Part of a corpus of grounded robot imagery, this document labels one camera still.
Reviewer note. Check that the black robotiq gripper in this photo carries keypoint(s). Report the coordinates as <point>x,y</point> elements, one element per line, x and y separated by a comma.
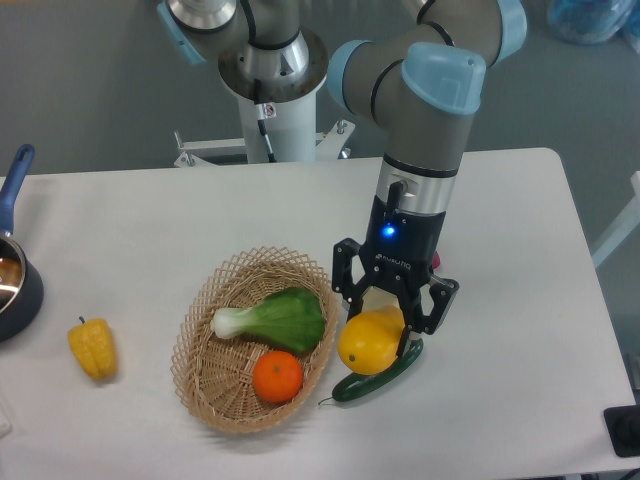
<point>396,257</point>

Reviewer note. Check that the yellow mango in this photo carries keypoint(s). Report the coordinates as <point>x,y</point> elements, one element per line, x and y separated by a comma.
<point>369,342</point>

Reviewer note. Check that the yellow bell pepper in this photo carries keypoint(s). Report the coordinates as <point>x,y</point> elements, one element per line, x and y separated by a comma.
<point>92,344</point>

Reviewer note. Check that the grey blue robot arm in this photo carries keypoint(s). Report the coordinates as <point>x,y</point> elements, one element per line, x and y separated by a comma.
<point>422,89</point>

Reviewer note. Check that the beige round potato block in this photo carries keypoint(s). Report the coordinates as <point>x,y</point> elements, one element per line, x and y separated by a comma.
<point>375,299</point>

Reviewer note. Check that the purple sweet potato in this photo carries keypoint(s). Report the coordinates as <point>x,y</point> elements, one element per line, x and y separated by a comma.
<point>437,259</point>

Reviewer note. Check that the green bok choy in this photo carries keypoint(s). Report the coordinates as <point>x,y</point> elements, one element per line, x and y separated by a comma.
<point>291,319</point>

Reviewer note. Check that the green cucumber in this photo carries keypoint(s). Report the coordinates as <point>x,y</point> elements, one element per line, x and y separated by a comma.
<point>355,386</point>

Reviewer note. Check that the orange fruit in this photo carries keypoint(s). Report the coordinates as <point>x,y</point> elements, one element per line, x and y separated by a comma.
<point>277,377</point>

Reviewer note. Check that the woven wicker basket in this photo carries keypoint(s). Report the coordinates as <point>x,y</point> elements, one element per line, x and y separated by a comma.
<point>213,376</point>

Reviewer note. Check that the black device at edge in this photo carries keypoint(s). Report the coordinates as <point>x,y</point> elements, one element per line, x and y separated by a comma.
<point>622,423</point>

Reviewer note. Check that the clear blue plastic bag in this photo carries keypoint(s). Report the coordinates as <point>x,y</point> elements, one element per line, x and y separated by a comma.
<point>594,22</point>

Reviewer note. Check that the blue saucepan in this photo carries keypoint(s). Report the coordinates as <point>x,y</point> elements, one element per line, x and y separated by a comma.
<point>22,290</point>

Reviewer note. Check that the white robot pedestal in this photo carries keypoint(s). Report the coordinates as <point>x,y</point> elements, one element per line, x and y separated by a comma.
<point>271,132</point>

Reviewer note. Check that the white frame at right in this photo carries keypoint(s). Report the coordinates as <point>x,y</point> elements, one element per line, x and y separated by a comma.
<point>619,229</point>

